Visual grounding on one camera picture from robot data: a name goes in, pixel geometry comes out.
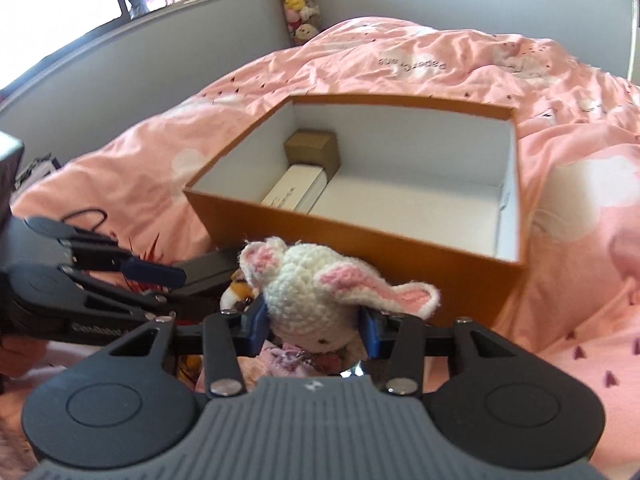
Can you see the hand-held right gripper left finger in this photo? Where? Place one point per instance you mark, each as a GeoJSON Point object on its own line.
{"type": "Point", "coordinates": [256, 330]}

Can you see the pink printed duvet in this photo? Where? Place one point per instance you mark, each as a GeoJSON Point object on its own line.
{"type": "Point", "coordinates": [450, 60]}

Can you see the white crochet bunny plush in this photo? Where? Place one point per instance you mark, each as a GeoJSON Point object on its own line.
{"type": "Point", "coordinates": [305, 285]}

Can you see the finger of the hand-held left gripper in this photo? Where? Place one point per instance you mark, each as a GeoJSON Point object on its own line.
{"type": "Point", "coordinates": [125, 300]}
{"type": "Point", "coordinates": [155, 274]}

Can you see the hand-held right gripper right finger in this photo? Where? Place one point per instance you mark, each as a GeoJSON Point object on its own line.
{"type": "Point", "coordinates": [372, 335]}

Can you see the bear plush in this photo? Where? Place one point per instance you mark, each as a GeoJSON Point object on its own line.
{"type": "Point", "coordinates": [235, 297]}

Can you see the red feather toy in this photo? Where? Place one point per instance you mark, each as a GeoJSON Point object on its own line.
{"type": "Point", "coordinates": [150, 255]}

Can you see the small brown cardboard box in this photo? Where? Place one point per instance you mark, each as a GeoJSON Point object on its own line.
{"type": "Point", "coordinates": [310, 147]}

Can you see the orange cardboard box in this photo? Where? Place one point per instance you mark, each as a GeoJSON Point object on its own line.
{"type": "Point", "coordinates": [325, 240]}

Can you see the door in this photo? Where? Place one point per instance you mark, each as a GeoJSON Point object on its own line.
{"type": "Point", "coordinates": [634, 35]}

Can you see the long white box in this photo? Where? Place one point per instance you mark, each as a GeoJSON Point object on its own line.
{"type": "Point", "coordinates": [295, 187]}

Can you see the clear tube of plush toys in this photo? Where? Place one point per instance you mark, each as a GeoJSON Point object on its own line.
{"type": "Point", "coordinates": [297, 0]}

